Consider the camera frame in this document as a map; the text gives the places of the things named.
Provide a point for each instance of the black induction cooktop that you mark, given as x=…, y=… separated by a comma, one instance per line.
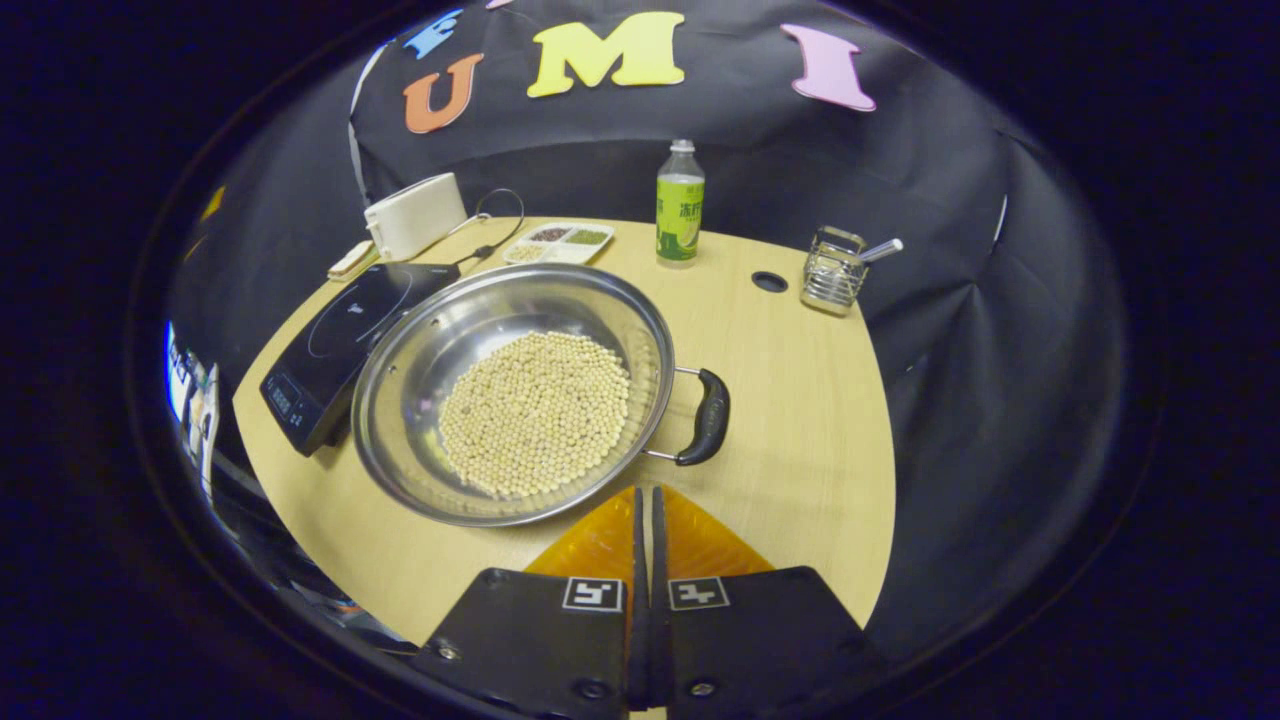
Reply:
x=320, y=370

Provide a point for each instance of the white toaster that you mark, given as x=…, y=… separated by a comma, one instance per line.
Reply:
x=415, y=220

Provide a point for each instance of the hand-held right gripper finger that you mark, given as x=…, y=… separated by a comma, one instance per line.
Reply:
x=638, y=560
x=659, y=560

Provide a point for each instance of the stainless steel pot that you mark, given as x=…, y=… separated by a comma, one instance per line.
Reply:
x=420, y=400

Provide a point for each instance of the green label drink bottle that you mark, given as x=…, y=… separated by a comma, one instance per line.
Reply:
x=680, y=215

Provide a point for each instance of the white divided bean tray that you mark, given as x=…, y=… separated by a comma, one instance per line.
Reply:
x=560, y=245

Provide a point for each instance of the pile of soybeans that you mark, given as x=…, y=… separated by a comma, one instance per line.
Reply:
x=530, y=415

